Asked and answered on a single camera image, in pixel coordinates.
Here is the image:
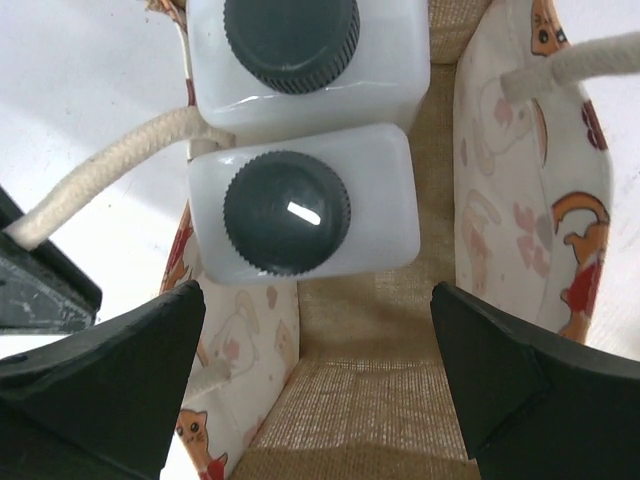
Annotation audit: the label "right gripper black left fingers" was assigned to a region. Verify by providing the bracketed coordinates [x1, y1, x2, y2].
[1, 281, 205, 479]

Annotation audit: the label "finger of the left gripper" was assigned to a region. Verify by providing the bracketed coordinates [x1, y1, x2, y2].
[0, 187, 104, 335]

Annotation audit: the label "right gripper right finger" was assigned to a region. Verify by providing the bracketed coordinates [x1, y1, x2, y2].
[431, 282, 640, 480]

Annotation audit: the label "brown canvas bag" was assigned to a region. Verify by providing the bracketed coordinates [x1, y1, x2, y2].
[1, 1, 639, 479]

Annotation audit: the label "white bottle grey cap front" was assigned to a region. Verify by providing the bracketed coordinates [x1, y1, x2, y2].
[187, 124, 421, 285]

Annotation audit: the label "white bottle grey cap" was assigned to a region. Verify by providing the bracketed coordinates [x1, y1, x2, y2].
[187, 124, 421, 285]
[186, 0, 430, 144]

